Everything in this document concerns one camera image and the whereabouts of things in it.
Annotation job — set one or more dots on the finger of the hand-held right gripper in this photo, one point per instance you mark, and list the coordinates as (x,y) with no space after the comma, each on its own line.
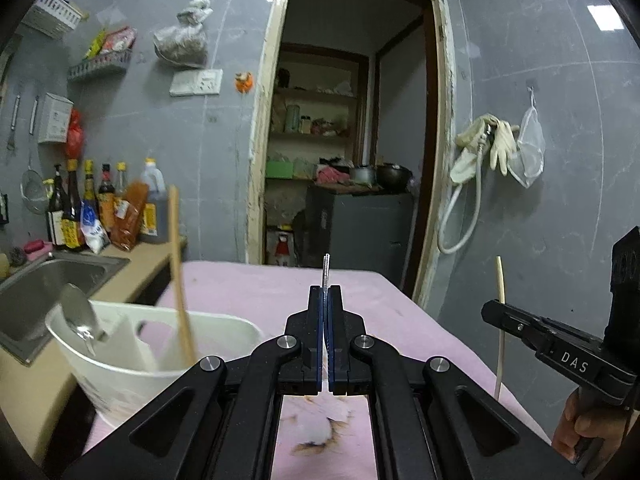
(515,322)

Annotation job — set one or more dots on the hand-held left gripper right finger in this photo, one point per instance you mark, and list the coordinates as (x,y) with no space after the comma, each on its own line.
(336,340)

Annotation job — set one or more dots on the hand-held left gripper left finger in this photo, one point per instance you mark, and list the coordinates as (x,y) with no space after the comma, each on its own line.
(315,340)

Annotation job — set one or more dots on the wooden chopstick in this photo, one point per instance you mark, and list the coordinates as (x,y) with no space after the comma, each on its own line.
(179,270)
(500,280)

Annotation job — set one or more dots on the white plastic utensil holder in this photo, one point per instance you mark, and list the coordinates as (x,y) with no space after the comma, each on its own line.
(125,390)

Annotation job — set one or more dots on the person's right hand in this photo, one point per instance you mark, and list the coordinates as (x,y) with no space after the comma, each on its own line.
(567,430)

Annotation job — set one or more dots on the pink floral tablecloth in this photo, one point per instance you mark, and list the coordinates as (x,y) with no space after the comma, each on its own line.
(400,310)

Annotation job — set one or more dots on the red doll box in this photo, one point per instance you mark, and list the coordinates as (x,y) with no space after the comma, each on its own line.
(283,248)

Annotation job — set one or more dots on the black cabinet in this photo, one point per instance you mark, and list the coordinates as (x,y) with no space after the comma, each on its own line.
(360,225)

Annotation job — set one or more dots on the pink cloth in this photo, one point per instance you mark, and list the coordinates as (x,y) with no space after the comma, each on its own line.
(331,175)

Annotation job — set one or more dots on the silver pot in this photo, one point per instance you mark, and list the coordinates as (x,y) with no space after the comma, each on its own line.
(362,174)

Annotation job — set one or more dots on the clear plastic bag on hook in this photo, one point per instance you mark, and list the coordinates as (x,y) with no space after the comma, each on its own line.
(527,152)

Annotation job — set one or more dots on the green box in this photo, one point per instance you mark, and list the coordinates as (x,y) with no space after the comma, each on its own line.
(287,167)

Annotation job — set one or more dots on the dark cooking pot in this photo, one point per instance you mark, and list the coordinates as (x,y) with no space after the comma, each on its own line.
(393,172)

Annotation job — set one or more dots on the cream rubber gloves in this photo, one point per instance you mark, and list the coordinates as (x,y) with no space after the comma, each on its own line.
(492,142)

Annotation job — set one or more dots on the wooden shelf unit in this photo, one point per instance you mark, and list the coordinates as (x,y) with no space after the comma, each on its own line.
(315,135)

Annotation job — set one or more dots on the large dark vinegar jug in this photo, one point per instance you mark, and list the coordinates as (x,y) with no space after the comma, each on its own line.
(154,205)

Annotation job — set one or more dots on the orange seasoning packet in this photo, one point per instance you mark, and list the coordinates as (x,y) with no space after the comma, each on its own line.
(131,215)

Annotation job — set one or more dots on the green jar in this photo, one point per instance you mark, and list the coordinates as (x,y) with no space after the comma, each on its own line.
(292,118)

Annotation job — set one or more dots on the metal spoon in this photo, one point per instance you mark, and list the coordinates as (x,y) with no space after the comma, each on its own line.
(80,315)

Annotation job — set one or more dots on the white blue salt bag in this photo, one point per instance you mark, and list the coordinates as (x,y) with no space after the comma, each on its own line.
(95,232)

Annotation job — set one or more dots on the clear yellow cap bottle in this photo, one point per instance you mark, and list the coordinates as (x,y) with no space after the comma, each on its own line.
(120,180)

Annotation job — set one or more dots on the dark cap sauce bottle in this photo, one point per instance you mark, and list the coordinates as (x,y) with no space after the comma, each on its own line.
(106,192)

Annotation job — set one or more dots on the stainless steel sink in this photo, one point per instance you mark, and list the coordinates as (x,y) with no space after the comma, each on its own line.
(55,280)

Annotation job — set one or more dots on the orange plug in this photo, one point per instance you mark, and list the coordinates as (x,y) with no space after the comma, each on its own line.
(243,81)

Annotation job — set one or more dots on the yellow cap sauce bottle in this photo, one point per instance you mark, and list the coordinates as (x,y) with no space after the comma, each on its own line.
(90,185)

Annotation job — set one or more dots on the dark soy sauce bottle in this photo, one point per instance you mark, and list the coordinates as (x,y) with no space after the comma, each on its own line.
(73,210)

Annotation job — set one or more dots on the pink sponge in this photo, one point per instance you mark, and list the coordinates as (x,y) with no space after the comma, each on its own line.
(39,248)

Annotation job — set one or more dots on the steel wool scrubber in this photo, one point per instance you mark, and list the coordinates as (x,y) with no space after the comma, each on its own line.
(16,256)

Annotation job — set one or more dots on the red plastic bag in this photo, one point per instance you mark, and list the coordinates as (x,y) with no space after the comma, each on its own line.
(75,132)

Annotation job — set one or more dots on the metal mesh strainer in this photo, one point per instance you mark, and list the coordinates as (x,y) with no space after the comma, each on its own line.
(33,187)

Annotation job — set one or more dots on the hanging clear plastic bag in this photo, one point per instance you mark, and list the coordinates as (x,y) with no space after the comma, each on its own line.
(182,37)

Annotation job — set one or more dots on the red snack packet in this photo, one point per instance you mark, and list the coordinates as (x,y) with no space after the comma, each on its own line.
(119,40)

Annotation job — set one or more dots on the hanging metal kitchen tool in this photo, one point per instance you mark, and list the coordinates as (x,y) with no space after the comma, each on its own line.
(15,115)
(34,115)

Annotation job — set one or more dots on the yellow snack packet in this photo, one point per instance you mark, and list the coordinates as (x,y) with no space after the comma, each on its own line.
(95,44)

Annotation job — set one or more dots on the wooden door frame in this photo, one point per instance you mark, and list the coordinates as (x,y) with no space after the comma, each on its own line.
(260,160)

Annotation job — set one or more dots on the white wall socket panel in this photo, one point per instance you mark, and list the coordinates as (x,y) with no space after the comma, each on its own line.
(196,82)

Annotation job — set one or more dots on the white wall box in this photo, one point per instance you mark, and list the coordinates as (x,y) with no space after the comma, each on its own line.
(54,117)

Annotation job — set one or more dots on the grey wall basket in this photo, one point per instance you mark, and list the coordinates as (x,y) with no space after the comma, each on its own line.
(100,64)

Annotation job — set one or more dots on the white wall basket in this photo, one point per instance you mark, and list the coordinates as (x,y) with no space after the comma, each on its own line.
(52,12)

